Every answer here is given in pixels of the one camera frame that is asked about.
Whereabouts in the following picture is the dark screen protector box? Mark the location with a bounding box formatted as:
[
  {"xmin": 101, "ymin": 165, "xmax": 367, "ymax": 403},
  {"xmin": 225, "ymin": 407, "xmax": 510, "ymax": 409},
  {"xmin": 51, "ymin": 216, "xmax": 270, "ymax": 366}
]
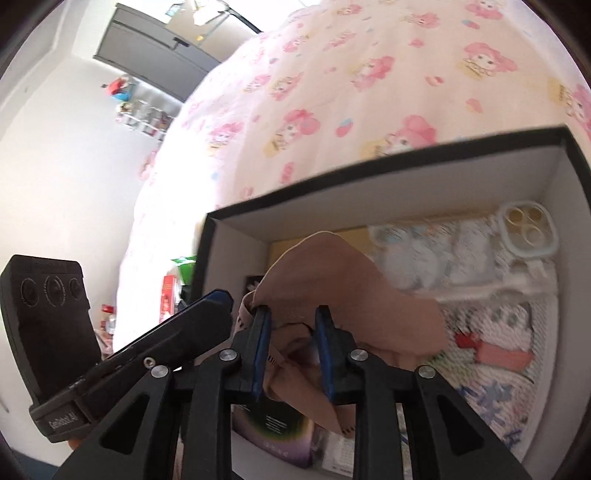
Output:
[{"xmin": 232, "ymin": 396, "xmax": 315, "ymax": 468}]

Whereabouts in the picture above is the pink printed cloth bag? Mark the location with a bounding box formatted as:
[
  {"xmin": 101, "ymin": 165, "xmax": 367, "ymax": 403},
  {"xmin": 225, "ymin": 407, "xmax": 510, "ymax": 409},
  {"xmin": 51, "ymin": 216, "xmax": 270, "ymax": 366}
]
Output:
[{"xmin": 235, "ymin": 256, "xmax": 448, "ymax": 438}]

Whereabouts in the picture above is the clear cartoon phone case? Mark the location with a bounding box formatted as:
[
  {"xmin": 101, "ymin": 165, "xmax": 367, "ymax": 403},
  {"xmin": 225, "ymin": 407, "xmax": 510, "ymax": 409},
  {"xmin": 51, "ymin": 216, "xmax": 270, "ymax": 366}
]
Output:
[{"xmin": 368, "ymin": 200, "xmax": 559, "ymax": 292}]

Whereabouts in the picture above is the person's left hand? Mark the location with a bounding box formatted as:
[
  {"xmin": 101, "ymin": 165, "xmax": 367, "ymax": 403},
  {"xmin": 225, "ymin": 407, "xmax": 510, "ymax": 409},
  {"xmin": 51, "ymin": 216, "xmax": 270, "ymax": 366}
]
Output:
[{"xmin": 67, "ymin": 438, "xmax": 83, "ymax": 450}]

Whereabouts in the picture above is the red packet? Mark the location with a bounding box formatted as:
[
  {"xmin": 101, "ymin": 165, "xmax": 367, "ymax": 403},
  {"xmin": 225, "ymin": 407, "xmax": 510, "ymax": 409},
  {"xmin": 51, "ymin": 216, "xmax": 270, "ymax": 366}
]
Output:
[{"xmin": 159, "ymin": 273, "xmax": 182, "ymax": 323}]

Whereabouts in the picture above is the green snack packet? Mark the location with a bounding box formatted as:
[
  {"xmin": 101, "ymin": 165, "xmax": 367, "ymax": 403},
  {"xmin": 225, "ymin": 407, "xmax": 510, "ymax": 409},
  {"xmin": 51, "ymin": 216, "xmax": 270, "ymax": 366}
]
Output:
[{"xmin": 172, "ymin": 256, "xmax": 197, "ymax": 285}]

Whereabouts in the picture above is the shelf with figurines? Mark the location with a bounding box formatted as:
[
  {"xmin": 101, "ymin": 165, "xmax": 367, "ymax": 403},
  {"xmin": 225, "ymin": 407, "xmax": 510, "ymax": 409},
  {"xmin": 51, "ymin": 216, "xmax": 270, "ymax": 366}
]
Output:
[{"xmin": 101, "ymin": 74, "xmax": 181, "ymax": 143}]

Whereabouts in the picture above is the grey wardrobe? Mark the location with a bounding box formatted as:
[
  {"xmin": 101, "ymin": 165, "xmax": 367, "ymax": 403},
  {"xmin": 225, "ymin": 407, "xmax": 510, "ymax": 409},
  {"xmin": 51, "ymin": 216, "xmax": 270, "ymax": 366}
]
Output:
[{"xmin": 92, "ymin": 3, "xmax": 264, "ymax": 104}]

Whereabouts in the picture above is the black cardboard storage box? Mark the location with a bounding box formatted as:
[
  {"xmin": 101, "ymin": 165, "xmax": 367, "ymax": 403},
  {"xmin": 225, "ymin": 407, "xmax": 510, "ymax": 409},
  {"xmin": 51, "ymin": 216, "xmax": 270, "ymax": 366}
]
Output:
[{"xmin": 192, "ymin": 126, "xmax": 590, "ymax": 479}]

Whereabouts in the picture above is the pink cartoon print blanket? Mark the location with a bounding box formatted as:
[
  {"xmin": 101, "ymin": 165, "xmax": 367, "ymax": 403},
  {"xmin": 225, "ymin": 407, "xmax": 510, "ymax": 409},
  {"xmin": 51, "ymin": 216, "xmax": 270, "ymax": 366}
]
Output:
[{"xmin": 138, "ymin": 0, "xmax": 591, "ymax": 213}]

